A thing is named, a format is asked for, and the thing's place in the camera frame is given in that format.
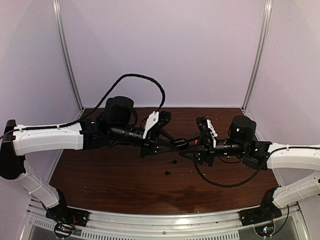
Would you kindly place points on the right aluminium frame post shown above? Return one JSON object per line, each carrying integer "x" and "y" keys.
{"x": 264, "y": 31}

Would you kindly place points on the black earbud charging case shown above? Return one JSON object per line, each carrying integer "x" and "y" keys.
{"x": 181, "y": 143}

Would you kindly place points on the left aluminium frame post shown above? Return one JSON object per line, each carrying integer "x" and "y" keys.
{"x": 65, "y": 53}

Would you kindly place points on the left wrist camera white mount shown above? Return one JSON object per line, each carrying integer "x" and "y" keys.
{"x": 156, "y": 120}

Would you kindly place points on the aluminium frame post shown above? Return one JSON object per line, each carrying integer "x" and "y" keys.
{"x": 65, "y": 53}
{"x": 264, "y": 31}

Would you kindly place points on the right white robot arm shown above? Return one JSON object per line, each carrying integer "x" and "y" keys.
{"x": 286, "y": 156}

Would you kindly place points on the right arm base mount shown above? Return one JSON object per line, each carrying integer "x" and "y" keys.
{"x": 263, "y": 216}

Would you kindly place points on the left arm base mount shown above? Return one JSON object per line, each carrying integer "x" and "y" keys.
{"x": 66, "y": 218}

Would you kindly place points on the black earbud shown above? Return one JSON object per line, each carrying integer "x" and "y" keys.
{"x": 168, "y": 173}
{"x": 173, "y": 161}

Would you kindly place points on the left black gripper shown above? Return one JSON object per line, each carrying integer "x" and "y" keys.
{"x": 152, "y": 146}

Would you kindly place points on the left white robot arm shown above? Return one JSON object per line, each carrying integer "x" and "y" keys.
{"x": 19, "y": 140}

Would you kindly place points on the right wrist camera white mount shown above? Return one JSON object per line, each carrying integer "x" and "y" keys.
{"x": 207, "y": 129}

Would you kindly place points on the aluminium front rail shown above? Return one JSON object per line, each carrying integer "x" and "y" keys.
{"x": 221, "y": 225}

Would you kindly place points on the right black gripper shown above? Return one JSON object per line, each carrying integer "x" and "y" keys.
{"x": 206, "y": 153}

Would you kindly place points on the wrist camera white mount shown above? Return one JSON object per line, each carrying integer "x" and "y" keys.
{"x": 207, "y": 129}
{"x": 156, "y": 120}

